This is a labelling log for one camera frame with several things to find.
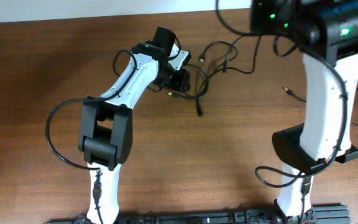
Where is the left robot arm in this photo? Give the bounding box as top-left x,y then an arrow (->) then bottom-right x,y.
78,27 -> 191,223

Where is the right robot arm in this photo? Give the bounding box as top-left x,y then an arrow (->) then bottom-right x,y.
247,1 -> 358,223

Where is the left camera cable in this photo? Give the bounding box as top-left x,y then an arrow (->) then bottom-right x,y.
45,35 -> 183,224

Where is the camera cable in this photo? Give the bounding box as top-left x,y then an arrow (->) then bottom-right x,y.
45,35 -> 183,224
214,0 -> 349,224

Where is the right camera cable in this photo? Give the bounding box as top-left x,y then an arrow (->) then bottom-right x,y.
214,0 -> 349,224

